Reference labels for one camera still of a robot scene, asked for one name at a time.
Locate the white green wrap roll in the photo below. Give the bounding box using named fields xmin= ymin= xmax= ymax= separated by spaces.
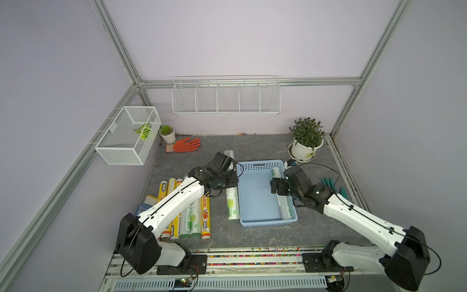
xmin=224 ymin=150 xmax=240 ymax=220
xmin=270 ymin=167 xmax=292 ymax=220

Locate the green grape wrap roll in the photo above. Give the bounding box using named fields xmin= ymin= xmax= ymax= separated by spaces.
xmin=180 ymin=205 xmax=192 ymax=238
xmin=190 ymin=199 xmax=201 ymax=237

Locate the light blue plastic basket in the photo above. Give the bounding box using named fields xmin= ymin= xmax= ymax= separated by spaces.
xmin=237 ymin=159 xmax=298 ymax=228

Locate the yellow red wrap roll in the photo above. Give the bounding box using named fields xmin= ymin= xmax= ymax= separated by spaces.
xmin=201 ymin=196 xmax=211 ymax=241

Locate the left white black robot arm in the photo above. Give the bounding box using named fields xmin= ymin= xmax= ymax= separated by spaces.
xmin=115 ymin=152 xmax=238 ymax=274

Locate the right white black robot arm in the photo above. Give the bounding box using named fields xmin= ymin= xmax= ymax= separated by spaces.
xmin=270 ymin=165 xmax=431 ymax=292

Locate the green rubber glove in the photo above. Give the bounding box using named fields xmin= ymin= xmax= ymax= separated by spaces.
xmin=321 ymin=178 xmax=349 ymax=199

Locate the red rubber glove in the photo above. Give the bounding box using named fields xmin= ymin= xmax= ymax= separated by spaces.
xmin=165 ymin=137 xmax=201 ymax=153

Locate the large potted green plant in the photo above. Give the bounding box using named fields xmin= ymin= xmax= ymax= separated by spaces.
xmin=289 ymin=118 xmax=325 ymax=162

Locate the small potted succulent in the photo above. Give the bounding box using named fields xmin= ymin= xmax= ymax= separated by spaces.
xmin=159 ymin=125 xmax=176 ymax=144

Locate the green leaf toy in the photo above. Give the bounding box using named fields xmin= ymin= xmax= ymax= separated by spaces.
xmin=135 ymin=123 xmax=152 ymax=141

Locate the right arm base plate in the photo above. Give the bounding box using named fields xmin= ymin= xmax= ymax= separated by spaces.
xmin=302 ymin=253 xmax=355 ymax=274

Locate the white wire wall shelf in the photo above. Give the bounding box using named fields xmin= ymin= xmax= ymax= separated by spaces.
xmin=171 ymin=75 xmax=282 ymax=115

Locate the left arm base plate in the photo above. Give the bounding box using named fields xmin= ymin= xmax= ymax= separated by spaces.
xmin=157 ymin=254 xmax=207 ymax=276

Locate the white mesh wall basket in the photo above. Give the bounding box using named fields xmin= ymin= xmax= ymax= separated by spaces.
xmin=94 ymin=106 xmax=161 ymax=165

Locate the white slotted cable duct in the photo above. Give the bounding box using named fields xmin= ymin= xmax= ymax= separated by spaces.
xmin=109 ymin=276 xmax=328 ymax=292

